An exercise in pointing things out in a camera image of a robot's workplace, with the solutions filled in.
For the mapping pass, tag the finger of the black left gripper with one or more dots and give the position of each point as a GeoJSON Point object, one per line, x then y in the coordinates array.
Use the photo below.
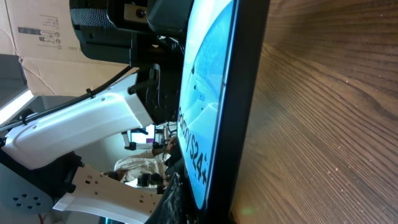
{"type": "Point", "coordinates": [169, 16]}

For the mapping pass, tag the brown cardboard box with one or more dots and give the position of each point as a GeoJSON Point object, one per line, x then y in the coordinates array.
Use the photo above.
{"type": "Point", "coordinates": [40, 33]}

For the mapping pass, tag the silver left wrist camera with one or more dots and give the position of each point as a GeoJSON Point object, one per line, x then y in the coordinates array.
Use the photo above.
{"type": "Point", "coordinates": [135, 13]}

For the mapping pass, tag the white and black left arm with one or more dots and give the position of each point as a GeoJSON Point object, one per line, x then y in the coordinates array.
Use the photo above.
{"type": "Point", "coordinates": [39, 168]}

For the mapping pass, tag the blue Galaxy smartphone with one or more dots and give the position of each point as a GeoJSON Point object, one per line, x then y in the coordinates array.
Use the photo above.
{"type": "Point", "coordinates": [222, 52]}

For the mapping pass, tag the person in white shirt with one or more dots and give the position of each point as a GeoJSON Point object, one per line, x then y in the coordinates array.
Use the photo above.
{"type": "Point", "coordinates": [163, 161]}

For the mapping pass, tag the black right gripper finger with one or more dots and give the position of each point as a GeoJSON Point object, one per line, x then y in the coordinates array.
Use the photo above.
{"type": "Point", "coordinates": [175, 206]}

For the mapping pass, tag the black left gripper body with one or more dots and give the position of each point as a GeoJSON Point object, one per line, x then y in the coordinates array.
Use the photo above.
{"type": "Point", "coordinates": [159, 75]}

